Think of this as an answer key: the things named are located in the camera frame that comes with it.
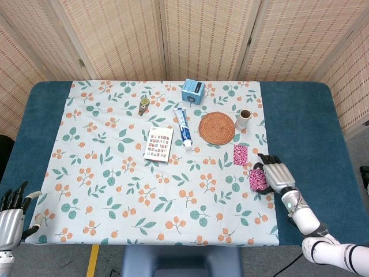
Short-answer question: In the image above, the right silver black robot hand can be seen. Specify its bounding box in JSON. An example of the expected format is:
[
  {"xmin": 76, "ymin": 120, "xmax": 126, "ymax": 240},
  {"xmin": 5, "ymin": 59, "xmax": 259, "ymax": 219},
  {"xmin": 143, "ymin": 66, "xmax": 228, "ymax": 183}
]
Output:
[{"xmin": 251, "ymin": 153, "xmax": 297, "ymax": 194}]

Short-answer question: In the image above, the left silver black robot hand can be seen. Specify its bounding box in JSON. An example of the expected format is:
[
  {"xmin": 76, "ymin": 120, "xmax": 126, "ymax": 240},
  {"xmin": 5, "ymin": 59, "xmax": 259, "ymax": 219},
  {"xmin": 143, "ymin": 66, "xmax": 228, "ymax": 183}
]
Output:
[{"xmin": 0, "ymin": 181, "xmax": 43, "ymax": 250}]

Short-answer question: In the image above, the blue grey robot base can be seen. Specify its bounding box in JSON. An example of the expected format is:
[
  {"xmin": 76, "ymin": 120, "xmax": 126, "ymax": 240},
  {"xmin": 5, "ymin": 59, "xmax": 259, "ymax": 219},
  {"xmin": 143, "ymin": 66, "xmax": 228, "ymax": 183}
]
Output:
[{"xmin": 121, "ymin": 245, "xmax": 244, "ymax": 277}]

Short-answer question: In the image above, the teal table cover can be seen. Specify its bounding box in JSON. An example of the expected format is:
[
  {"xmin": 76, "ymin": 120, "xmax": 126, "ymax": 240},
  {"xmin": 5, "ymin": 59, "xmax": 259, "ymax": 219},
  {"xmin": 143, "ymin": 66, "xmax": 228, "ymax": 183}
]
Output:
[{"xmin": 0, "ymin": 80, "xmax": 364, "ymax": 248}]

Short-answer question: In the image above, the small white cup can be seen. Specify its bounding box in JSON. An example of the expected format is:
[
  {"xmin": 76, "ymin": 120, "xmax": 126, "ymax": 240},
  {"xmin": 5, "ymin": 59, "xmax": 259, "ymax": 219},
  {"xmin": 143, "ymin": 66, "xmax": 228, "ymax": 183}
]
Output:
[{"xmin": 235, "ymin": 109, "xmax": 253, "ymax": 131}]

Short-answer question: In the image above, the black rounded object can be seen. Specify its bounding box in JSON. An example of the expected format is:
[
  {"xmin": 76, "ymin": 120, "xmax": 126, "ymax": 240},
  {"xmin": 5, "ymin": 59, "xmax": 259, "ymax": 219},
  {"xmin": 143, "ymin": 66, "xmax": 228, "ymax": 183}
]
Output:
[{"xmin": 0, "ymin": 134, "xmax": 15, "ymax": 180}]

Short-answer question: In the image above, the round orange woven coaster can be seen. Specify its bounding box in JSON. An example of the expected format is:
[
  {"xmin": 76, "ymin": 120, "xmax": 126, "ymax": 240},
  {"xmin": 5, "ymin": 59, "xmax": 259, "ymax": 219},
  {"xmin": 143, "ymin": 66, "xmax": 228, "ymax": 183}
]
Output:
[{"xmin": 198, "ymin": 112, "xmax": 236, "ymax": 146}]

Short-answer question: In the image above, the black equipment piece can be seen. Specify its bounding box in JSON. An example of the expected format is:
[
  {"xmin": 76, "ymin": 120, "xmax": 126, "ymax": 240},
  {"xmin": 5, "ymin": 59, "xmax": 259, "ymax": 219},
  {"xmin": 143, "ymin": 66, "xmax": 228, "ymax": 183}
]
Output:
[{"xmin": 359, "ymin": 166, "xmax": 369, "ymax": 189}]

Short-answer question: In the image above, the yellow floor tape strip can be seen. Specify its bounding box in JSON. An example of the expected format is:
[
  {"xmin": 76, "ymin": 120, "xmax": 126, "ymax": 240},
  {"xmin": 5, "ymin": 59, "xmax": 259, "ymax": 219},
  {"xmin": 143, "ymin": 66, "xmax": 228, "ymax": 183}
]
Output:
[{"xmin": 86, "ymin": 244, "xmax": 100, "ymax": 277}]

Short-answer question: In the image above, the white blue toothpaste tube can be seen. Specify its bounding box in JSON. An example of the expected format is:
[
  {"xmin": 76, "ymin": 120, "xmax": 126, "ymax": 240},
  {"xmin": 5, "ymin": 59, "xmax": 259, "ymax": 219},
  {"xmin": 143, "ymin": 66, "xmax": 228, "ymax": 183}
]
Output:
[{"xmin": 172, "ymin": 107, "xmax": 193, "ymax": 151}]

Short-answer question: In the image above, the woven bamboo screen panel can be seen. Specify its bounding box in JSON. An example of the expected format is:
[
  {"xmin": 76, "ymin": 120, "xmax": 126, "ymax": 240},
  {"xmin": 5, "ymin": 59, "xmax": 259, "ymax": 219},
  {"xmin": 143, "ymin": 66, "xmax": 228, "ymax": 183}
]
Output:
[
  {"xmin": 0, "ymin": 14, "xmax": 49, "ymax": 143},
  {"xmin": 0, "ymin": 0, "xmax": 167, "ymax": 82},
  {"xmin": 238, "ymin": 0, "xmax": 369, "ymax": 82},
  {"xmin": 158, "ymin": 0, "xmax": 263, "ymax": 81},
  {"xmin": 315, "ymin": 20, "xmax": 369, "ymax": 140}
]

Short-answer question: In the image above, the light blue cardboard box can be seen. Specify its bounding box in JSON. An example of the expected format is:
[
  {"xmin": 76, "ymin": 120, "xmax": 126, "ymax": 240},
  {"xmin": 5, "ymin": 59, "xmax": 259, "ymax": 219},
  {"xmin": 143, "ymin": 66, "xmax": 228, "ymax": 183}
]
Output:
[{"xmin": 181, "ymin": 78, "xmax": 206, "ymax": 104}]

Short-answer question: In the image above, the floral print tablecloth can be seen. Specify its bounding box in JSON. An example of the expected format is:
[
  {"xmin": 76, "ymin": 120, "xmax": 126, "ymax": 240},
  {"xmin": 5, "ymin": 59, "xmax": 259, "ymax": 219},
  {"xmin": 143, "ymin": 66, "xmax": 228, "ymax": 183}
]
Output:
[{"xmin": 25, "ymin": 80, "xmax": 280, "ymax": 246}]

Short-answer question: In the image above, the white sticker booklet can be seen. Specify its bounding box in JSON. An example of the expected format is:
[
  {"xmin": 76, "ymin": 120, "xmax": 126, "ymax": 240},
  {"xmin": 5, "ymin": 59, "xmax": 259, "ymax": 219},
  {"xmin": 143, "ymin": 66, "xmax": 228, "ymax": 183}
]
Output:
[{"xmin": 144, "ymin": 126, "xmax": 175, "ymax": 164}]

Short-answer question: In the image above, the olive correction tape dispenser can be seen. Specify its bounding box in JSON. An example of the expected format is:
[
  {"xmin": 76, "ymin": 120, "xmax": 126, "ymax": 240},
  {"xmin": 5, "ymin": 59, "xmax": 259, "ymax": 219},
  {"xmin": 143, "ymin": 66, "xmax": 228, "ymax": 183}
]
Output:
[{"xmin": 138, "ymin": 97, "xmax": 150, "ymax": 117}]

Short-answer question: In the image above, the black floor cable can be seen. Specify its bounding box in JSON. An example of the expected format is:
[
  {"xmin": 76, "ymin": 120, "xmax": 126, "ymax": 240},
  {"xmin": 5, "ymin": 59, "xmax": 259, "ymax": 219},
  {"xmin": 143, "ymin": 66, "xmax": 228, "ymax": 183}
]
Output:
[{"xmin": 281, "ymin": 252, "xmax": 304, "ymax": 277}]

